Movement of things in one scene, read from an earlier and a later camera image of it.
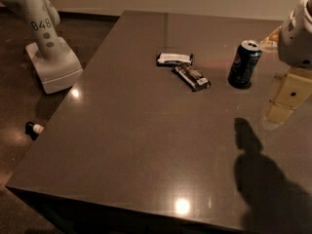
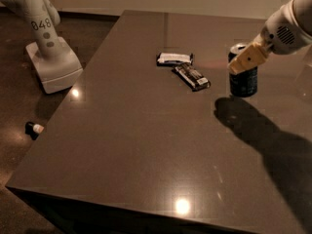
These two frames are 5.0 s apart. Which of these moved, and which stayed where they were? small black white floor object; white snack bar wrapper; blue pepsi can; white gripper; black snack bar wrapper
Moved: blue pepsi can; white gripper
Stayed: small black white floor object; white snack bar wrapper; black snack bar wrapper
